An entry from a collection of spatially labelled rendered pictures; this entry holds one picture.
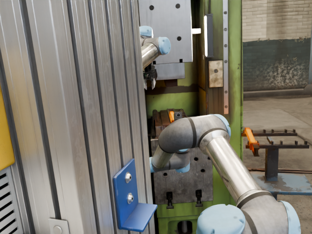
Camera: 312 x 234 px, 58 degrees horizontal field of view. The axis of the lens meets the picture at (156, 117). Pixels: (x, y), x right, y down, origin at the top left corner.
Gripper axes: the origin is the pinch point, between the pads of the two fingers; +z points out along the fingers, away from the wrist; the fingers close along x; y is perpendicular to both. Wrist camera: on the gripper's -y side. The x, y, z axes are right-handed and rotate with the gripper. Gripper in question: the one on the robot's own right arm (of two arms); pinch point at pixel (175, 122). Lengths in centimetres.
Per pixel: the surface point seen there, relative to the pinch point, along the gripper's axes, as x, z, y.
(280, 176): 60, -9, 35
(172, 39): 1.6, 8.0, -48.4
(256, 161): 111, 169, 99
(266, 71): 288, 579, 23
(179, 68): 4.6, 8.3, -31.2
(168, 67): -2.0, 8.3, -32.8
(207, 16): 25, 18, -61
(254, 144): 37.0, -28.6, 7.0
